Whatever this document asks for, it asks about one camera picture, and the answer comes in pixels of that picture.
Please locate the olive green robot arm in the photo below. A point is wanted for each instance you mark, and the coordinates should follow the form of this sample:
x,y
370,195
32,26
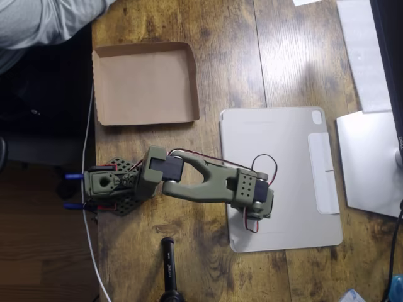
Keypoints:
x,y
201,185

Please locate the brown cardboard tray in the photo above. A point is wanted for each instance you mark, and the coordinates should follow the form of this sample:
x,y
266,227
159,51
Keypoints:
x,y
141,85

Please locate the beige tablet folio case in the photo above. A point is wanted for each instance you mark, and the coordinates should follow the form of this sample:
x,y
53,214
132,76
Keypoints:
x,y
299,188

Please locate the silver monitor stand base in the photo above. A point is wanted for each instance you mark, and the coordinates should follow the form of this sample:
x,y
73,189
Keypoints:
x,y
368,163

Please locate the white paper sheet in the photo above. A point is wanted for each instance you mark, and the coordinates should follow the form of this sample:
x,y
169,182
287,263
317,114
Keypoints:
x,y
303,2

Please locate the white foam sheet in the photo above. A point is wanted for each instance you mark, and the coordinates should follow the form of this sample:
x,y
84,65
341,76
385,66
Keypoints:
x,y
359,47

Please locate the white and blue packet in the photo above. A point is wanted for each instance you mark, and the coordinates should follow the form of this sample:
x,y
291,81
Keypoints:
x,y
351,297

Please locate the black computer monitor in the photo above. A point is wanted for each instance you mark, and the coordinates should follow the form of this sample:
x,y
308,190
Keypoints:
x,y
390,47

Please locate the blue round object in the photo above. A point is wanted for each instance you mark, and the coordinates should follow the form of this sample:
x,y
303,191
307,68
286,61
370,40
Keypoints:
x,y
398,287

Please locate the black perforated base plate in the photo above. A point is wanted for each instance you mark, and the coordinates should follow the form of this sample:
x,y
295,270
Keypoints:
x,y
126,203

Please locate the black camera stand pole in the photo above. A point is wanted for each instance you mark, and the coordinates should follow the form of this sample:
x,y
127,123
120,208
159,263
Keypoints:
x,y
169,264

